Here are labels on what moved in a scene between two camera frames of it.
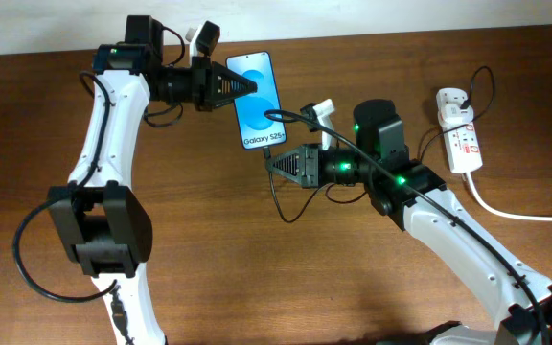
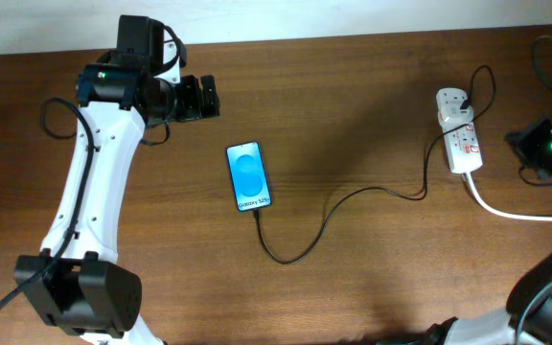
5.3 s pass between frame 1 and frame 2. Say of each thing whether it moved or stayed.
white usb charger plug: stayed
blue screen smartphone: moved
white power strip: stayed
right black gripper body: moved
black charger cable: moved
